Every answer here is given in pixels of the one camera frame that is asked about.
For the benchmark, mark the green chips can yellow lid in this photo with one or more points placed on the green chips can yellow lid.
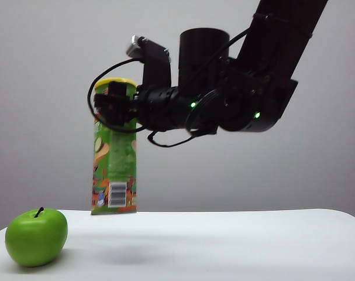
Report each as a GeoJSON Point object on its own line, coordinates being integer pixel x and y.
{"type": "Point", "coordinates": [115, 164]}

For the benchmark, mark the green apple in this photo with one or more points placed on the green apple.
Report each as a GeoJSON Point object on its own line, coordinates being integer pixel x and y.
{"type": "Point", "coordinates": [34, 240]}

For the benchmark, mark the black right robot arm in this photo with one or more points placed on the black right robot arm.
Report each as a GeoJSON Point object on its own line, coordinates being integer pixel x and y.
{"type": "Point", "coordinates": [247, 87]}

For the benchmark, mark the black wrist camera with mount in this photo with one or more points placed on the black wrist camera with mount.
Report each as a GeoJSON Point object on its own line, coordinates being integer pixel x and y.
{"type": "Point", "coordinates": [155, 67]}

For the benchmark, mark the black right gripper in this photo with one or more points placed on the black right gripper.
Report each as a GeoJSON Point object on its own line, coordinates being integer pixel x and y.
{"type": "Point", "coordinates": [159, 108]}

